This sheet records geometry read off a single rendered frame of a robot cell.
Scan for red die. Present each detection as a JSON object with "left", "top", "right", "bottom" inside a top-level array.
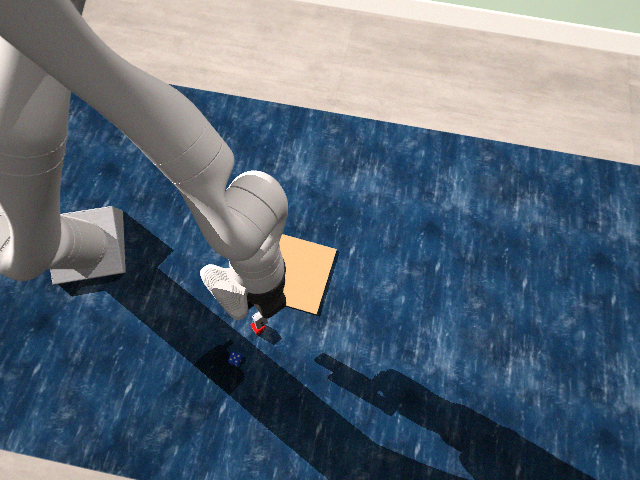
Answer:
[{"left": 251, "top": 322, "right": 266, "bottom": 335}]

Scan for blue die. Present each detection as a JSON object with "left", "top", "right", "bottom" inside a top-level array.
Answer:
[{"left": 228, "top": 351, "right": 243, "bottom": 367}]

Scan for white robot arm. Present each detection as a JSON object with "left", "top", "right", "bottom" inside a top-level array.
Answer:
[{"left": 0, "top": 0, "right": 288, "bottom": 281}]

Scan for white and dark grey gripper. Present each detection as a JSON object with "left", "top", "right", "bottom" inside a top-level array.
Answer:
[{"left": 200, "top": 253, "right": 286, "bottom": 330}]

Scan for tan square mat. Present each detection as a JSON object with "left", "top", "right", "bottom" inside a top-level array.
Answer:
[{"left": 279, "top": 234, "right": 336, "bottom": 315}]

